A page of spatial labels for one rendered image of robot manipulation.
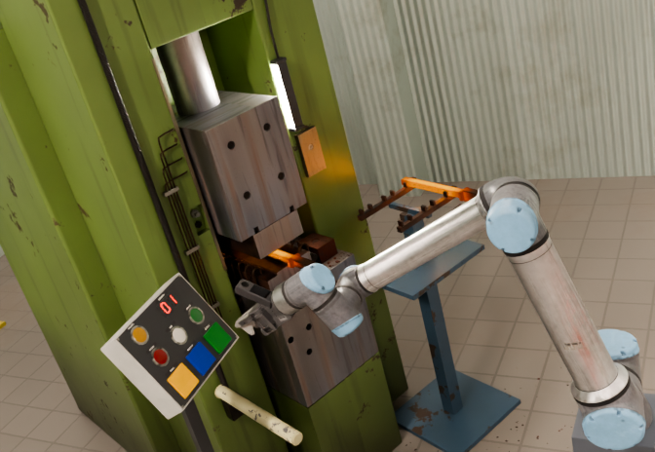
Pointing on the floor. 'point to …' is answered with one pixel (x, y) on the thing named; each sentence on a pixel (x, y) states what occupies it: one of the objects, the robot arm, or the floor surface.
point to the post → (197, 428)
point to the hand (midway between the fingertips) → (237, 321)
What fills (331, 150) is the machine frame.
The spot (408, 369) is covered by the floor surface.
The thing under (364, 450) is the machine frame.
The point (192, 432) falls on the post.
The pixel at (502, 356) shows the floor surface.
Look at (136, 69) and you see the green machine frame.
